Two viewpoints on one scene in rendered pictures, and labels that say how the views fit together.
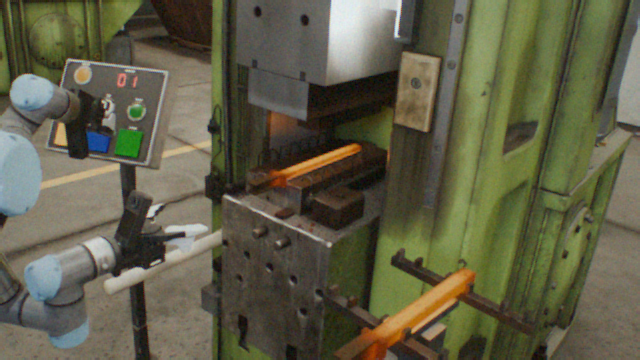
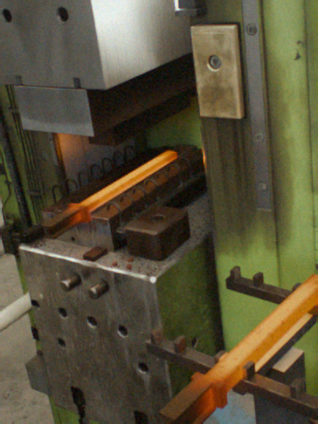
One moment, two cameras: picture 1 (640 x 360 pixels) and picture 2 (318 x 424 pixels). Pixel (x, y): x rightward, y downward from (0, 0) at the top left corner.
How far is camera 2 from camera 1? 0.09 m
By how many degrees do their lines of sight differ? 1
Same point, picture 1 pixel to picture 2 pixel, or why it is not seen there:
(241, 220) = (46, 272)
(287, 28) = (45, 28)
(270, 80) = (41, 96)
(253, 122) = (40, 151)
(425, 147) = (244, 137)
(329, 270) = (161, 310)
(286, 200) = (94, 237)
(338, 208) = (156, 233)
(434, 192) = (267, 190)
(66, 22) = not seen: outside the picture
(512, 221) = not seen: outside the picture
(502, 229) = not seen: outside the picture
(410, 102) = (213, 86)
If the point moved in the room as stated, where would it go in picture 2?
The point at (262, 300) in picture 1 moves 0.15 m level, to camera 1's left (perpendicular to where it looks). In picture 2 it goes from (93, 363) to (27, 372)
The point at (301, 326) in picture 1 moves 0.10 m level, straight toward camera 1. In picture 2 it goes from (145, 385) to (146, 416)
